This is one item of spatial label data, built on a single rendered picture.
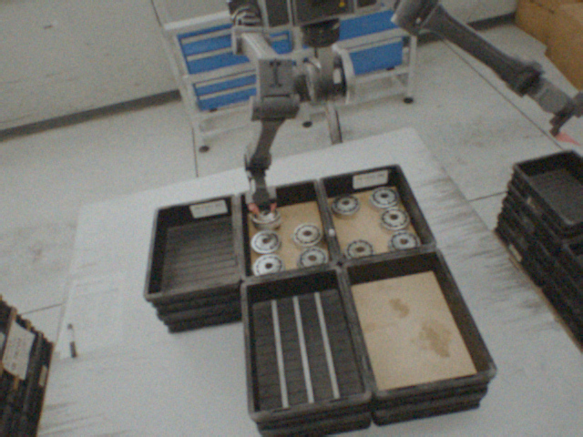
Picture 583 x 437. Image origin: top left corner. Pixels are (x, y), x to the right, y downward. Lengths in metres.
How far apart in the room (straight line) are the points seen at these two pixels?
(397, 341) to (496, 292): 0.44
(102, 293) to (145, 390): 0.45
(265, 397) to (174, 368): 0.38
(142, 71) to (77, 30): 0.55
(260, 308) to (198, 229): 0.43
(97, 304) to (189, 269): 0.40
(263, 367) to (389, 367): 0.34
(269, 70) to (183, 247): 0.82
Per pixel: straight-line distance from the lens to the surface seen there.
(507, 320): 1.54
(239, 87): 3.23
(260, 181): 1.34
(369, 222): 1.55
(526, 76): 1.31
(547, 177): 2.36
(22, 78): 4.32
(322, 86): 1.65
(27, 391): 2.31
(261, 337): 1.33
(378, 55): 3.41
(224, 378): 1.44
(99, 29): 4.02
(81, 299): 1.83
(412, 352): 1.28
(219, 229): 1.62
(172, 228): 1.70
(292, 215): 1.60
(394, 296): 1.37
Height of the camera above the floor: 1.97
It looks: 46 degrees down
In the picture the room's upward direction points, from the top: 11 degrees counter-clockwise
